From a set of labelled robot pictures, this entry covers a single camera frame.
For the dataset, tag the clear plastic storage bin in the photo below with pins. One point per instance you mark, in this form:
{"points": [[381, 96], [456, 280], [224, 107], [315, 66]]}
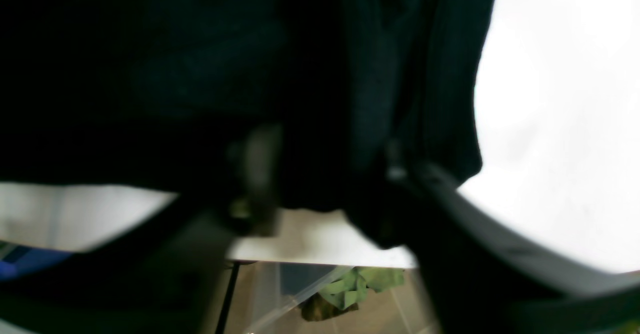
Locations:
{"points": [[292, 298]]}

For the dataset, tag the blue box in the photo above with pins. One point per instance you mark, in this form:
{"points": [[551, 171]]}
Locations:
{"points": [[17, 261]]}

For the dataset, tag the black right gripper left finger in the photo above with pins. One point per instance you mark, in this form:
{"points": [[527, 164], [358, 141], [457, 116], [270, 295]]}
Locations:
{"points": [[160, 277]]}

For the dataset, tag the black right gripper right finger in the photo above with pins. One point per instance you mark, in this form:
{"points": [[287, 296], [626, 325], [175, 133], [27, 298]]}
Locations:
{"points": [[482, 275]]}

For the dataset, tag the black graphic t-shirt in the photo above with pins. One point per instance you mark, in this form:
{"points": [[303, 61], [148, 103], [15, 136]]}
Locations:
{"points": [[153, 93]]}

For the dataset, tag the green cloth in bin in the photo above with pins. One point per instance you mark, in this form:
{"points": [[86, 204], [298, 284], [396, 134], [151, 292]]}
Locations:
{"points": [[344, 294]]}

